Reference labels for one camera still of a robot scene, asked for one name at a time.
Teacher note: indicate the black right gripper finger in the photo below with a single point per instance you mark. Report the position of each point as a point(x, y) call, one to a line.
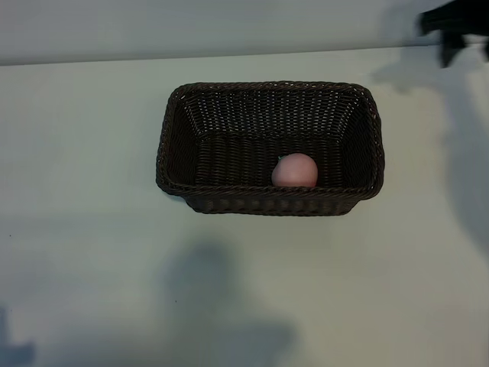
point(451, 51)
point(454, 21)

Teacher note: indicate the pink peach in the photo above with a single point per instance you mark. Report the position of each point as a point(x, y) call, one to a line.
point(295, 171)

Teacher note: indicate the dark brown wicker basket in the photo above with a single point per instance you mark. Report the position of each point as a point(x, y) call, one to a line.
point(237, 160)

